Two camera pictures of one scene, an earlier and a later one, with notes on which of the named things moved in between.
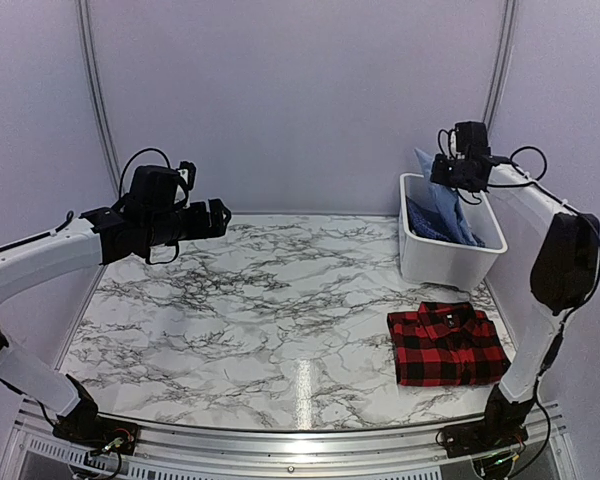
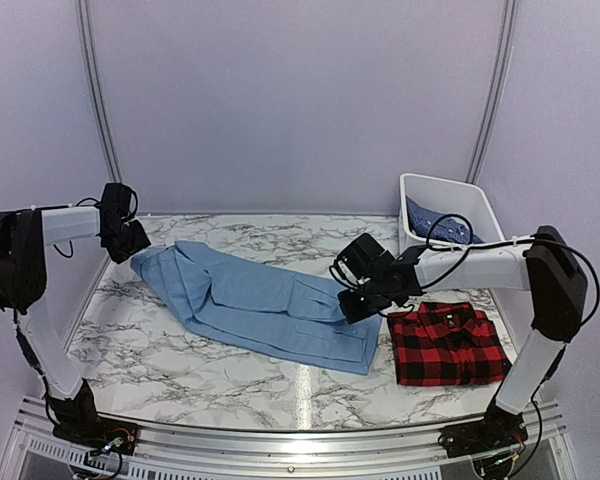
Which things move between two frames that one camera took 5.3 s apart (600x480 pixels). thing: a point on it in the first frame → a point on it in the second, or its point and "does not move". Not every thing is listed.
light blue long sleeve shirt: (447, 197) → (243, 315)
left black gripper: (200, 228) → (140, 241)
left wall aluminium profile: (93, 82) does not move
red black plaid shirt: (447, 343) does not move
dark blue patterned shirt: (428, 223) does not move
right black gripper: (436, 174) → (353, 314)
